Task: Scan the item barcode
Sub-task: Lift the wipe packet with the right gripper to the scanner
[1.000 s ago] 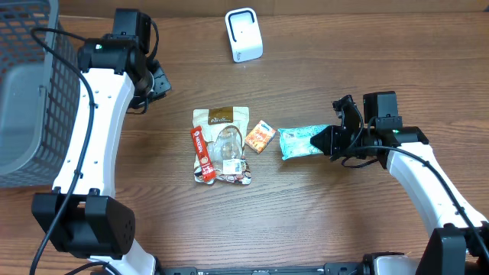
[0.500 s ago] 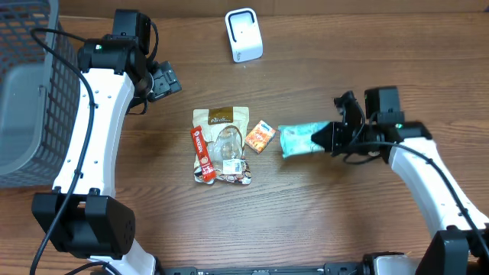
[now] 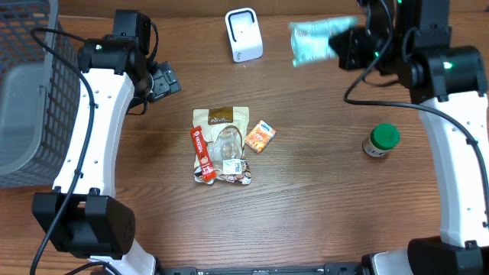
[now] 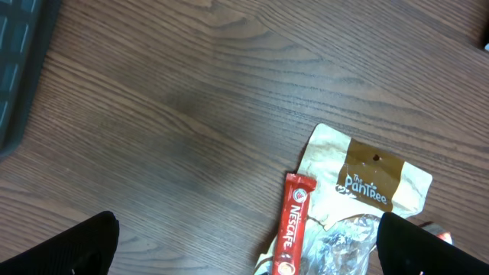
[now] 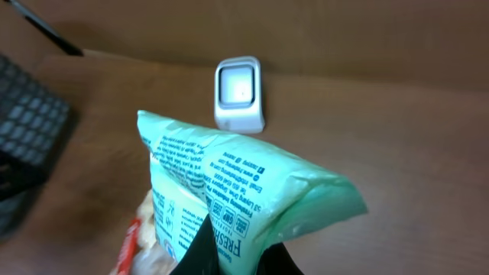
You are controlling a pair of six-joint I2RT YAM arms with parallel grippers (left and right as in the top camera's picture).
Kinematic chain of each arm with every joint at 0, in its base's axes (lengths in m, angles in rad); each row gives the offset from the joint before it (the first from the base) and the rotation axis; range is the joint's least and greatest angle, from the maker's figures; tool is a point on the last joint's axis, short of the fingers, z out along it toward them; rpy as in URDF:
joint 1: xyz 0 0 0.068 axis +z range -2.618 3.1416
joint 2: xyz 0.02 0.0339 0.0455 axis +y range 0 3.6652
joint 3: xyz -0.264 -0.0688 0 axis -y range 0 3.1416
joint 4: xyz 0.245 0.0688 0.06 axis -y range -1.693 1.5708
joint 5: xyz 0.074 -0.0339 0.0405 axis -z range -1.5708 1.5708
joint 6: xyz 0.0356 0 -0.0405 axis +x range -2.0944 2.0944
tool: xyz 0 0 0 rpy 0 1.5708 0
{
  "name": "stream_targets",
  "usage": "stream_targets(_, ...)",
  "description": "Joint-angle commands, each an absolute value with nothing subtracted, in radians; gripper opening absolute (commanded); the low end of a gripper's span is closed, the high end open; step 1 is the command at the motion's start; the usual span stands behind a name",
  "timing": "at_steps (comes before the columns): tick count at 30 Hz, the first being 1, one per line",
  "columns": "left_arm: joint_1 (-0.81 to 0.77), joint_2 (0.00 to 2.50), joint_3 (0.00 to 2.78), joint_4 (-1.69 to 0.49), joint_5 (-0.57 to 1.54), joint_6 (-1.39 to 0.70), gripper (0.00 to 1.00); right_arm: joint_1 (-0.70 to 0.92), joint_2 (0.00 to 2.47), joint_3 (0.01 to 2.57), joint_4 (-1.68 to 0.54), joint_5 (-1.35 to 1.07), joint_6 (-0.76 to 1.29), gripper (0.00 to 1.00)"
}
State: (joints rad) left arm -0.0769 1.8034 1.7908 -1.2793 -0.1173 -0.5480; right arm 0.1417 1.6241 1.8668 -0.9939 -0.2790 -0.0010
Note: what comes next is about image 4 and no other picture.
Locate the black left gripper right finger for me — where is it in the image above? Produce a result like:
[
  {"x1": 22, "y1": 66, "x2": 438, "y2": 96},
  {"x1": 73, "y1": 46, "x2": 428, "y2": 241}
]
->
[{"x1": 376, "y1": 212, "x2": 488, "y2": 275}]

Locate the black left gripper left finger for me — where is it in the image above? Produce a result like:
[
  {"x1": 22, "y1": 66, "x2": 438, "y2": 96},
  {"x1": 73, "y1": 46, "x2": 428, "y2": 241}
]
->
[{"x1": 1, "y1": 211, "x2": 120, "y2": 275}]

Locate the orange tissue packet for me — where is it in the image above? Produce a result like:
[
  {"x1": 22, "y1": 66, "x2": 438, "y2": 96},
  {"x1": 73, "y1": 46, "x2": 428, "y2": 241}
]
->
[{"x1": 419, "y1": 222, "x2": 454, "y2": 245}]

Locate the grey plastic mesh basket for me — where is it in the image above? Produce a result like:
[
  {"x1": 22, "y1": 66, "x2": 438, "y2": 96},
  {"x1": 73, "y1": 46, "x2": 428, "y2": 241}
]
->
[{"x1": 1, "y1": 0, "x2": 62, "y2": 159}]

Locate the red coffee stick sachet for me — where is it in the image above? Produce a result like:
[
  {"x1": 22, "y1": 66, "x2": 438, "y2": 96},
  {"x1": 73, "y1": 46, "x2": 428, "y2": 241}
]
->
[{"x1": 271, "y1": 173, "x2": 316, "y2": 275}]

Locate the beige nut pouch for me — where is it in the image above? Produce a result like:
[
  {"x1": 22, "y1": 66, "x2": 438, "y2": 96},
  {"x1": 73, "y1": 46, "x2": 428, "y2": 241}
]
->
[{"x1": 253, "y1": 122, "x2": 434, "y2": 275}]

